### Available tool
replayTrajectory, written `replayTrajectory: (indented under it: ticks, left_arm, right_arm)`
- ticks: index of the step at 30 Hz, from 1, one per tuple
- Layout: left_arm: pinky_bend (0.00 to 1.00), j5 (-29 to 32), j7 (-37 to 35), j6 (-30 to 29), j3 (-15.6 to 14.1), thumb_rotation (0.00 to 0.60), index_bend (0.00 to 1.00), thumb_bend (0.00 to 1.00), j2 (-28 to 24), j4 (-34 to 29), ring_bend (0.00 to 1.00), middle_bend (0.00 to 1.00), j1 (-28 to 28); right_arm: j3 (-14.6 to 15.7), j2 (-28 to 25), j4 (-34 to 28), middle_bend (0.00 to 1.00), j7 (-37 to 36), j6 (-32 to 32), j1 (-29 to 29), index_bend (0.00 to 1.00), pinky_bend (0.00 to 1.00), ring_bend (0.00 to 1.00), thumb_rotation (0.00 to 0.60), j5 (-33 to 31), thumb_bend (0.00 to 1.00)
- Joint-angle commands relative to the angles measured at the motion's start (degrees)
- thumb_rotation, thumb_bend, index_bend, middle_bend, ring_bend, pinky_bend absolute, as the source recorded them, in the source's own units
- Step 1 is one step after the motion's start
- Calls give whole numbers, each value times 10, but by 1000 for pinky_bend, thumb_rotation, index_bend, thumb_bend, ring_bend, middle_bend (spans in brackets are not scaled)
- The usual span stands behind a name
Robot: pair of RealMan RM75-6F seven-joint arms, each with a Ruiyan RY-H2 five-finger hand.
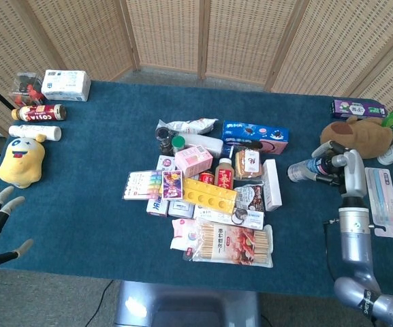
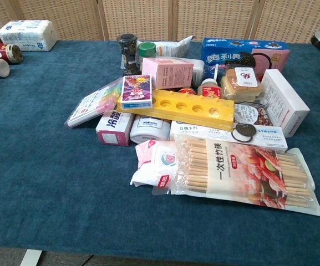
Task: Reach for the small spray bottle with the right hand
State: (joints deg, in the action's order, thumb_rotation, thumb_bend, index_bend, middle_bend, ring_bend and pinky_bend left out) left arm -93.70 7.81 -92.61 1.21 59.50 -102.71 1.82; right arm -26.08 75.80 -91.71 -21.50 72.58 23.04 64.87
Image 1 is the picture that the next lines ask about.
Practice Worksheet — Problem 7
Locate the pastel highlighter pen pack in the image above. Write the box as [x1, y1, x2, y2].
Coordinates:
[123, 169, 163, 201]

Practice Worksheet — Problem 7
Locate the dark blue spray bottle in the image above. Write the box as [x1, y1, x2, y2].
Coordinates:
[287, 156, 336, 184]

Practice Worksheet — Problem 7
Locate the Costa coffee bottle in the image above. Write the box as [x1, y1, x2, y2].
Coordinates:
[11, 104, 67, 123]

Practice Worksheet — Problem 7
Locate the pink and white pouch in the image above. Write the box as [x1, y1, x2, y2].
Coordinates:
[170, 218, 200, 252]

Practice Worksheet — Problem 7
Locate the dark chocolate snack packet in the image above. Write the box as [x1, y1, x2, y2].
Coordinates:
[233, 183, 265, 213]

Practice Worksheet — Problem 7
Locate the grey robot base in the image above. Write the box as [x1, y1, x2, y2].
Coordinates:
[114, 280, 262, 327]

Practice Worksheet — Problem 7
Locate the red drink can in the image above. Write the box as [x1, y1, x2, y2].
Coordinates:
[198, 171, 217, 186]

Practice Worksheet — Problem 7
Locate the white tissue pack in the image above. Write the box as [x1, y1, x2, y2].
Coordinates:
[41, 69, 92, 102]

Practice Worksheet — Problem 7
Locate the blue Oreo cookie box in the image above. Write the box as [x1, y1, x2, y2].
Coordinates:
[221, 121, 290, 155]

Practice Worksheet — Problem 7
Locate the black floor cable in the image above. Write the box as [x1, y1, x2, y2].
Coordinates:
[84, 279, 114, 327]

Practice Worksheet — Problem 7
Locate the clear box with red toy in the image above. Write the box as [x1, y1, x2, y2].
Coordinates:
[7, 72, 46, 107]

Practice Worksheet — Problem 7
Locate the brown capybara plush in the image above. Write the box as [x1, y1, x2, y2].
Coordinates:
[319, 115, 393, 160]

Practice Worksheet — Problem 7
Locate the white cylindrical tube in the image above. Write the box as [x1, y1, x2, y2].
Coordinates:
[8, 125, 63, 142]

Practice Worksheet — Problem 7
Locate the long white cookie box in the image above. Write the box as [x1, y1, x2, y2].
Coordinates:
[192, 205, 266, 231]

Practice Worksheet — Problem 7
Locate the brown milk tea bottle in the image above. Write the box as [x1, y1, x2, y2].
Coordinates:
[214, 146, 235, 191]

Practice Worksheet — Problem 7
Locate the pink carton box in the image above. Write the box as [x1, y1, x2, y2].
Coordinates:
[174, 144, 214, 178]

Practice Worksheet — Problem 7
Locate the wicker folding screen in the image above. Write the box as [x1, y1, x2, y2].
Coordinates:
[0, 0, 393, 205]

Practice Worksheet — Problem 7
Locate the jar with green lid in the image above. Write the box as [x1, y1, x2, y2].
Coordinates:
[171, 135, 187, 155]

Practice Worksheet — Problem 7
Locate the black grinder jar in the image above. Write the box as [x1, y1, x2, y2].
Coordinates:
[155, 126, 173, 156]

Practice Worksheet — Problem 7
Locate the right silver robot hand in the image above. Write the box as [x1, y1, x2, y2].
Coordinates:
[311, 140, 367, 198]

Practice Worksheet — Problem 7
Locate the yellow box with holes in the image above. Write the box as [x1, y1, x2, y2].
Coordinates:
[181, 177, 238, 216]

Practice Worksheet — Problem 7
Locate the white snack bag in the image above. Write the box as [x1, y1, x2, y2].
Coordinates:
[157, 117, 219, 135]

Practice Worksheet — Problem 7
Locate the purple card pack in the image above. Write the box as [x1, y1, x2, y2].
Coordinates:
[161, 170, 185, 201]

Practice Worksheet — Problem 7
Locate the tall white box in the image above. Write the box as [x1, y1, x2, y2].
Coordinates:
[262, 159, 283, 213]

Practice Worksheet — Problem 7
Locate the blue and white box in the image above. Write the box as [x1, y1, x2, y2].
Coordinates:
[146, 198, 170, 218]

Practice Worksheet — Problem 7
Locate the small white purple-logo box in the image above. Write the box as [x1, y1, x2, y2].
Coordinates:
[156, 155, 177, 172]

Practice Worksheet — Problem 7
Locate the wrapped bread snack packet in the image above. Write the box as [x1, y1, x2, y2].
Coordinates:
[234, 147, 264, 181]

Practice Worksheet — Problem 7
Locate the white wrapped roll packet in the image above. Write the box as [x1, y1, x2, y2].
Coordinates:
[178, 133, 225, 158]

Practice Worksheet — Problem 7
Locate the blue table cloth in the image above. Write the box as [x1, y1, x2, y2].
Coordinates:
[0, 80, 393, 302]

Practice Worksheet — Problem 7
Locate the toothbrush blister pack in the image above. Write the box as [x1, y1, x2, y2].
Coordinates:
[364, 166, 393, 238]

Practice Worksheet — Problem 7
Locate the yellow plush toy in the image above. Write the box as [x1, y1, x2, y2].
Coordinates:
[0, 134, 47, 189]

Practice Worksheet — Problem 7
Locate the purple toothpaste box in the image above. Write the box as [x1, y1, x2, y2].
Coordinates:
[330, 99, 388, 121]

